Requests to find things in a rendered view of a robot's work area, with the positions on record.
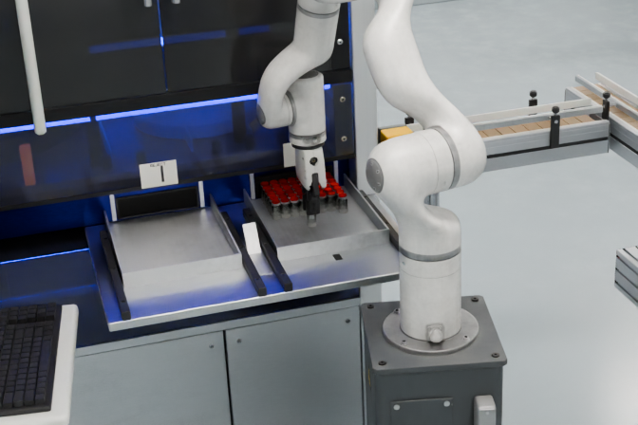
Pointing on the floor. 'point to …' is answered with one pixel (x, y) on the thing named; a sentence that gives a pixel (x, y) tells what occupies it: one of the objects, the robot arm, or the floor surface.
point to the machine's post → (363, 135)
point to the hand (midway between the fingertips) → (310, 203)
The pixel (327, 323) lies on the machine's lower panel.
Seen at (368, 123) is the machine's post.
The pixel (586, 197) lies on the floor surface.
